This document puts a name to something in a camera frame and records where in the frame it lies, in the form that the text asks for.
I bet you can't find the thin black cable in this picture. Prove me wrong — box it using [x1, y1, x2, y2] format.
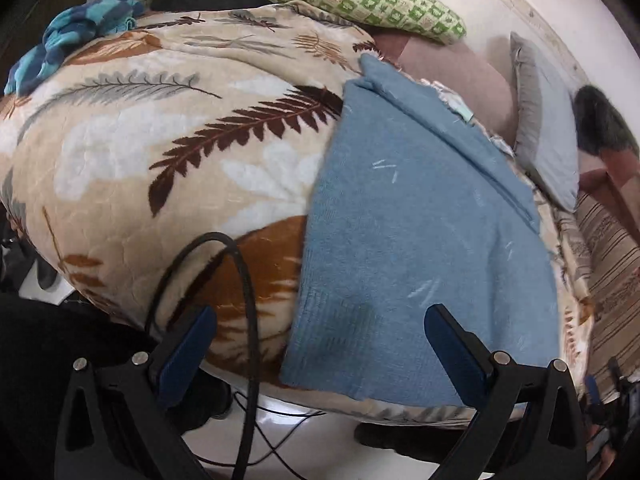
[190, 392, 326, 467]

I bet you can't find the reddish brown quilt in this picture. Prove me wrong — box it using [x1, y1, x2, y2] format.
[577, 147, 640, 246]

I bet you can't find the leaf print blanket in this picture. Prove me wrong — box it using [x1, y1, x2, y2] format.
[0, 0, 596, 426]

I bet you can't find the blue striped cloth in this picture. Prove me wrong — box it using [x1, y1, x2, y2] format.
[4, 0, 146, 97]

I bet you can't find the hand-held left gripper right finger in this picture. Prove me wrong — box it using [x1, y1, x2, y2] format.
[424, 303, 587, 480]

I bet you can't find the brown striped bedding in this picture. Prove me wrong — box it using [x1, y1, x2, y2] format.
[550, 192, 640, 406]

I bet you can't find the black shoe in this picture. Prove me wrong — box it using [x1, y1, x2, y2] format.
[192, 375, 233, 421]

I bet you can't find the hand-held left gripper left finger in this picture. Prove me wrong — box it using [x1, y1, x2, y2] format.
[54, 303, 217, 480]

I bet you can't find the blue knit sweater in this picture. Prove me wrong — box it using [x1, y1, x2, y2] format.
[280, 52, 561, 408]

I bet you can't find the grey pillow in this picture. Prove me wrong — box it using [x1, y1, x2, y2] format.
[509, 31, 581, 213]

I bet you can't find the thick black cable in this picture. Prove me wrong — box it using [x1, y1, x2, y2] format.
[145, 232, 261, 480]

